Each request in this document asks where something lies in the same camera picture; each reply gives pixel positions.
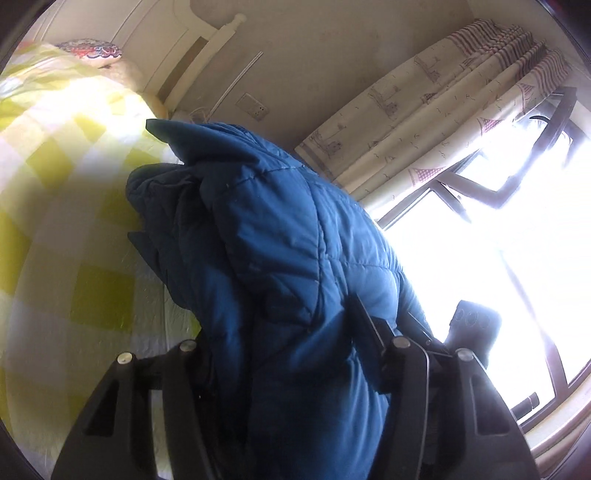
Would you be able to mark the floral patterned pillow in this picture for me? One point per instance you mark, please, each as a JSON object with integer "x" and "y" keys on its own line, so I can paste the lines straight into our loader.
{"x": 90, "y": 50}

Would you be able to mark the printed beige curtain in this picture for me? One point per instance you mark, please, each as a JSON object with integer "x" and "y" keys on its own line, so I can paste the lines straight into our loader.
{"x": 415, "y": 106}

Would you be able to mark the blue quilted jacket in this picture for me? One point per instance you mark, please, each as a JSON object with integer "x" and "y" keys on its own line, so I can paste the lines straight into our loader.
{"x": 277, "y": 277}

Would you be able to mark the dark framed window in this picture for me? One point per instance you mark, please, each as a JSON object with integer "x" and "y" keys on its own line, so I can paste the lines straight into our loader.
{"x": 485, "y": 254}

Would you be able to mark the yellow checked cloth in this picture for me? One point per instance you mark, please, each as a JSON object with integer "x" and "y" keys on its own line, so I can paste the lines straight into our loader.
{"x": 69, "y": 184}

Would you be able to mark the wall socket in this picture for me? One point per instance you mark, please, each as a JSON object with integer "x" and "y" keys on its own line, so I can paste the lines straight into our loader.
{"x": 253, "y": 105}

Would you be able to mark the white bed headboard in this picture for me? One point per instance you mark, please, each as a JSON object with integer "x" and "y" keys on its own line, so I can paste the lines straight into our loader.
{"x": 184, "y": 55}

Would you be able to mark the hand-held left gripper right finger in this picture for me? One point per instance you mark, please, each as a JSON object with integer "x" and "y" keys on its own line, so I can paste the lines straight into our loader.
{"x": 374, "y": 350}

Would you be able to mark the white wall pipe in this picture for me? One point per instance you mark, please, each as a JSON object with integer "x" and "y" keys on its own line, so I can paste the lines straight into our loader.
{"x": 240, "y": 74}

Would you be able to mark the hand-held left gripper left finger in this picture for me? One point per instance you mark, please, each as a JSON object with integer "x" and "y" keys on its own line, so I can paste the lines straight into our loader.
{"x": 184, "y": 369}

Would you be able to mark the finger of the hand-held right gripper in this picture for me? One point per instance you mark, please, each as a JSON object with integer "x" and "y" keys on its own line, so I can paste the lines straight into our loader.
{"x": 422, "y": 332}

